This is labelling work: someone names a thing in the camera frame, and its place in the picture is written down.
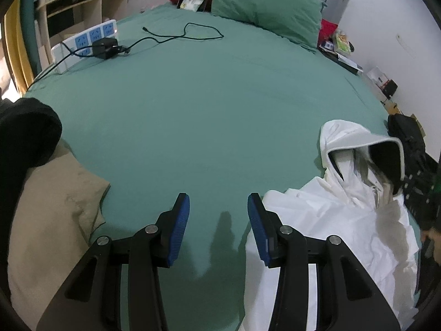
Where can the bed with green sheet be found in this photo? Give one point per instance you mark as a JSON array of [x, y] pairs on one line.
[[206, 110]]

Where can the white hooded jacket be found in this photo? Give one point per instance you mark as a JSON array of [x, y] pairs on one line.
[[327, 220]]

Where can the black charger adapter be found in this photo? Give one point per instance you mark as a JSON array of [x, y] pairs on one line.
[[105, 48]]

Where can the green pillow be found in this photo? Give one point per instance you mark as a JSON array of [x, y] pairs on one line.
[[265, 3]]

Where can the stack of books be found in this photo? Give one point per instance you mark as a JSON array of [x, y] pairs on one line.
[[344, 60]]

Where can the green snack packet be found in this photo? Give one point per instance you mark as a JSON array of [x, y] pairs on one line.
[[344, 43]]

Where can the white and blue power strip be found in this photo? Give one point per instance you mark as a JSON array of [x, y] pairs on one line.
[[81, 41]]

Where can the yellow curtain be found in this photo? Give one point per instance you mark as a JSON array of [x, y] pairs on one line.
[[19, 41]]

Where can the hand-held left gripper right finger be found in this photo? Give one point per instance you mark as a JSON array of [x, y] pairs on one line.
[[256, 224]]

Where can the black backpack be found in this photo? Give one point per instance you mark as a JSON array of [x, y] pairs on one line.
[[406, 138]]

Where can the white box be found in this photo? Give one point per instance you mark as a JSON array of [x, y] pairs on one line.
[[377, 76]]

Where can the beige cloth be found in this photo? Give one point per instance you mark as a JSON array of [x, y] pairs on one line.
[[55, 220]]

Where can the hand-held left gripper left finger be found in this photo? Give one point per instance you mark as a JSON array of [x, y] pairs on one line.
[[179, 227]]

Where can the black cloth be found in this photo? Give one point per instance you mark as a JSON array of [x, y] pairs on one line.
[[27, 131]]

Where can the small black box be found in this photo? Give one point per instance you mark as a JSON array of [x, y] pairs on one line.
[[391, 88]]

